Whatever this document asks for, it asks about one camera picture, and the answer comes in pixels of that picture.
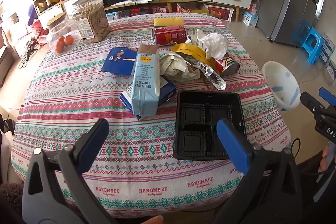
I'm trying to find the clear plastic snack jar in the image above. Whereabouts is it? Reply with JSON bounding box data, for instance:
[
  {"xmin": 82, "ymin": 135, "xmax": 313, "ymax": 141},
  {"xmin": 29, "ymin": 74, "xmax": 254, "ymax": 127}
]
[{"xmin": 71, "ymin": 0, "xmax": 111, "ymax": 43}]

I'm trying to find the cartoon print can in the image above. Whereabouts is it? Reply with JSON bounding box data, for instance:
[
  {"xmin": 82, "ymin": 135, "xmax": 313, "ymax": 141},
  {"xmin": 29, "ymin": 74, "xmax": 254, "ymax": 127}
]
[{"xmin": 214, "ymin": 52, "xmax": 240, "ymax": 77}]

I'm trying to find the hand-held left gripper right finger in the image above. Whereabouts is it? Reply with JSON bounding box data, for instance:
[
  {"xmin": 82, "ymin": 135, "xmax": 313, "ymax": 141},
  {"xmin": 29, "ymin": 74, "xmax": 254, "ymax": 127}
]
[{"xmin": 210, "ymin": 118, "xmax": 322, "ymax": 224}]

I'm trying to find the patterned tablecloth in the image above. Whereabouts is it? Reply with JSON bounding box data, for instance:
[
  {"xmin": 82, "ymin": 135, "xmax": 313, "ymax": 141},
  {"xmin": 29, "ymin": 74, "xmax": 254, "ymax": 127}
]
[{"xmin": 12, "ymin": 13, "xmax": 292, "ymax": 218}]

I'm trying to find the white tissue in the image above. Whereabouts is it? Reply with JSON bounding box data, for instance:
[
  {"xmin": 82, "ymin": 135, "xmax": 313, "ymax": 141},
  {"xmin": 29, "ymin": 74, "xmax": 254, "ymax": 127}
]
[{"xmin": 199, "ymin": 33, "xmax": 229, "ymax": 59}]

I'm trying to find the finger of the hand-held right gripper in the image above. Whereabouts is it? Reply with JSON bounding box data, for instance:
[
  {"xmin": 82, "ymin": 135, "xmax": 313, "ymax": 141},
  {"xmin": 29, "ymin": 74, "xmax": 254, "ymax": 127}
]
[
  {"xmin": 301, "ymin": 91, "xmax": 327, "ymax": 115},
  {"xmin": 319, "ymin": 88, "xmax": 336, "ymax": 106}
]

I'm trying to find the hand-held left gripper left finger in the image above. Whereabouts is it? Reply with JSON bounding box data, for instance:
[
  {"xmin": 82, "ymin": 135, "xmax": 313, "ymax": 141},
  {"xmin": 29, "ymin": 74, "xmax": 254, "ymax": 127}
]
[{"xmin": 22, "ymin": 118, "xmax": 118, "ymax": 224}]

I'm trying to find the silver foil wrapper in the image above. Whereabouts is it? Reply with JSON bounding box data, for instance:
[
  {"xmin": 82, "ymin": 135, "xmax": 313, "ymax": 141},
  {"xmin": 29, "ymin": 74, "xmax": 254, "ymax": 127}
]
[{"xmin": 184, "ymin": 55, "xmax": 227, "ymax": 90}]

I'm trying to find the light blue milk carton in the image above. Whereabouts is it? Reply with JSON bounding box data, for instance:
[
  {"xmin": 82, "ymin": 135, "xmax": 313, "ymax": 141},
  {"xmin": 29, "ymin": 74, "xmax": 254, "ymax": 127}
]
[{"xmin": 131, "ymin": 45, "xmax": 161, "ymax": 121}]

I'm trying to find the blue plastic stool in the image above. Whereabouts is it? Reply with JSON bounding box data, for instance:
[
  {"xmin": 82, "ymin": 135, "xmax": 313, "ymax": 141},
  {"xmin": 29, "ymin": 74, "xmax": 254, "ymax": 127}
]
[{"xmin": 299, "ymin": 27, "xmax": 324, "ymax": 65}]

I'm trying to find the yellow packet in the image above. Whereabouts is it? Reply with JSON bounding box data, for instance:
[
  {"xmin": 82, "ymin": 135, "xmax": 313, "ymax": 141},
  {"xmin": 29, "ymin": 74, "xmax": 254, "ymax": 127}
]
[{"xmin": 172, "ymin": 43, "xmax": 218, "ymax": 67}]

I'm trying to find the white snack wrapper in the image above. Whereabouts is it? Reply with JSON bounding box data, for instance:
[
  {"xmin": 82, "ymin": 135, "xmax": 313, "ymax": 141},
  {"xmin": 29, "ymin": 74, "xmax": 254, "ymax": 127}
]
[{"xmin": 186, "ymin": 28, "xmax": 208, "ymax": 46}]

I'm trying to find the white and blue box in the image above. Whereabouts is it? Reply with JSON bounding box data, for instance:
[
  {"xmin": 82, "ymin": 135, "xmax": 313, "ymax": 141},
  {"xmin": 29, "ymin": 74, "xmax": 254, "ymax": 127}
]
[{"xmin": 240, "ymin": 9, "xmax": 259, "ymax": 28}]

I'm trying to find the yellow cardboard box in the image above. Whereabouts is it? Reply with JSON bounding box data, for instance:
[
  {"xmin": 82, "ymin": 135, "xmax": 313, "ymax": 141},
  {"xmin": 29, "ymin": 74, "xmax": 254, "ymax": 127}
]
[{"xmin": 176, "ymin": 3, "xmax": 210, "ymax": 15}]

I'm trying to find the person's right hand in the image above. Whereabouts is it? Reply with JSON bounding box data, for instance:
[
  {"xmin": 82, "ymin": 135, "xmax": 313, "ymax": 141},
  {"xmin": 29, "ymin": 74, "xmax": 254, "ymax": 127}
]
[{"xmin": 318, "ymin": 145, "xmax": 330, "ymax": 172}]

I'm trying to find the yellow sponge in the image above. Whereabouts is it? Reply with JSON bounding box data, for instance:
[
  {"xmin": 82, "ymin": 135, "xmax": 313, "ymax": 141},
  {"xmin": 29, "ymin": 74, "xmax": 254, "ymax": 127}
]
[{"xmin": 154, "ymin": 17, "xmax": 184, "ymax": 28}]

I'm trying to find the red can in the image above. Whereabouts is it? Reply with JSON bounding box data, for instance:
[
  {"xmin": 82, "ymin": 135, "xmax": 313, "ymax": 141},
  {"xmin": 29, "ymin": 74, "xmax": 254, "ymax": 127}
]
[{"xmin": 152, "ymin": 25, "xmax": 187, "ymax": 45}]

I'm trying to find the red picture storage box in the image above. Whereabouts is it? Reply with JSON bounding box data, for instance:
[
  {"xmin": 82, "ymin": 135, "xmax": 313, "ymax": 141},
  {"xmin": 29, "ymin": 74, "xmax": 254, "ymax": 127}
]
[{"xmin": 205, "ymin": 4, "xmax": 234, "ymax": 22}]

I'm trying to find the black plastic tray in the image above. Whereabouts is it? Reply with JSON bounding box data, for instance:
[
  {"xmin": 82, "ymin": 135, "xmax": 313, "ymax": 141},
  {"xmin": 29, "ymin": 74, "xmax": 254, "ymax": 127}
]
[{"xmin": 173, "ymin": 90, "xmax": 248, "ymax": 161}]

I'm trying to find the dark blue box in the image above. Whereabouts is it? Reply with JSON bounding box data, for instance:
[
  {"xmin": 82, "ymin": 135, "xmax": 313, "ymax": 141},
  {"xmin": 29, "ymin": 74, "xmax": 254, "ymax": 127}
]
[{"xmin": 119, "ymin": 76, "xmax": 177, "ymax": 111}]

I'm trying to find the crumpled beige paper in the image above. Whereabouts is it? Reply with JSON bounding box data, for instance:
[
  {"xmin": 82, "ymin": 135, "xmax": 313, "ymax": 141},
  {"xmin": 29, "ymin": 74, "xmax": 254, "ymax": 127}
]
[{"xmin": 160, "ymin": 52, "xmax": 202, "ymax": 81}]

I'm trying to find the glass jar with wooden lid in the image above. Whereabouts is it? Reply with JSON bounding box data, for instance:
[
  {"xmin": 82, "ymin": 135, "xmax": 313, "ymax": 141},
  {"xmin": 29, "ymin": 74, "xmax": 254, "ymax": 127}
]
[{"xmin": 46, "ymin": 12, "xmax": 82, "ymax": 54}]

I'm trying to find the white plastic bin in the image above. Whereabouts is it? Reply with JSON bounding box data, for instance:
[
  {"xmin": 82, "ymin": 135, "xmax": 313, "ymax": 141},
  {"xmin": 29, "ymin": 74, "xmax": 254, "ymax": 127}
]
[{"xmin": 261, "ymin": 61, "xmax": 301, "ymax": 112}]

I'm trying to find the dark blue snack packet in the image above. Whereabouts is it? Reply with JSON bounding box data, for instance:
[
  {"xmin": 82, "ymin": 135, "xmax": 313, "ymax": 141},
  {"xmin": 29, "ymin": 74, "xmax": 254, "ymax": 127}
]
[{"xmin": 101, "ymin": 47, "xmax": 139, "ymax": 76}]

